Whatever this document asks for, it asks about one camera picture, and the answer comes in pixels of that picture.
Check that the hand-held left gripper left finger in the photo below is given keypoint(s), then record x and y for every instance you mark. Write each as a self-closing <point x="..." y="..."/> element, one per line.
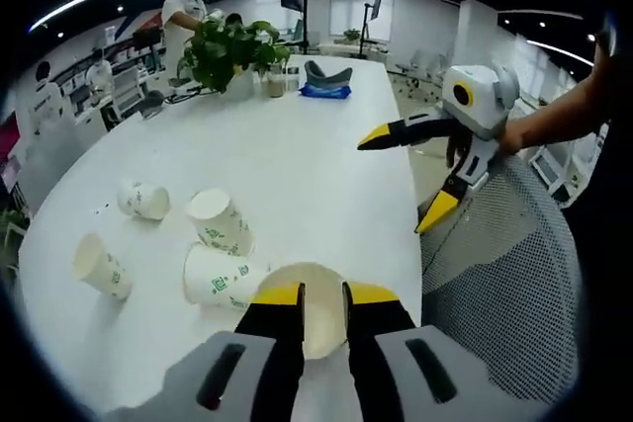
<point x="237" y="372"/>

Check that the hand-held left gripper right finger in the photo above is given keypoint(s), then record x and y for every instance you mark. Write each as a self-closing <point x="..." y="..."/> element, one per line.
<point x="395" y="377"/>

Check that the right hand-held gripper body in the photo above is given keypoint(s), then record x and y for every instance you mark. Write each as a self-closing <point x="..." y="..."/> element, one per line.
<point x="487" y="101"/>

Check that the green-printed white paper cup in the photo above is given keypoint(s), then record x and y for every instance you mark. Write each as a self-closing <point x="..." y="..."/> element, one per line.
<point x="321" y="323"/>
<point x="222" y="227"/>
<point x="217" y="281"/>
<point x="104" y="271"/>
<point x="143" y="199"/>

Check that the person's right hand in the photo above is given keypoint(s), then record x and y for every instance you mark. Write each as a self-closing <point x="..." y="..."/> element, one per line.
<point x="518" y="136"/>

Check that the blue wipes packet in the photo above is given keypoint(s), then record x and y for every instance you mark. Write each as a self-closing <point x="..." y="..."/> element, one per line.
<point x="324" y="92"/>

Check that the grey mesh office chair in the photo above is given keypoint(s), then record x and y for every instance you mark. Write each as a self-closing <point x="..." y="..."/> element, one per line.
<point x="519" y="269"/>

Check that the small potted plant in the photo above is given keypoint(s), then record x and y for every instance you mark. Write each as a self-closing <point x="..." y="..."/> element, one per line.
<point x="352" y="35"/>

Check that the clear glass jar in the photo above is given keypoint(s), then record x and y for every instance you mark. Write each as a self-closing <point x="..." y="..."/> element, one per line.
<point x="277" y="86"/>
<point x="293" y="78"/>

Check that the person's dark clothing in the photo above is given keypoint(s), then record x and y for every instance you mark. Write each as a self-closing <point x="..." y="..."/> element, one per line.
<point x="608" y="244"/>

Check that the green potted plant white pot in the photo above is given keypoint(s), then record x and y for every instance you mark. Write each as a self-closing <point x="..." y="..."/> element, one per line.
<point x="222" y="54"/>

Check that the grey rounded object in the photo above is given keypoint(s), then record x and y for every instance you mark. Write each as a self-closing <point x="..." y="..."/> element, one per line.
<point x="153" y="105"/>

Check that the white office chair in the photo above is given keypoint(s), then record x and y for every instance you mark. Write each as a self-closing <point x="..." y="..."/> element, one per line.
<point x="127" y="88"/>

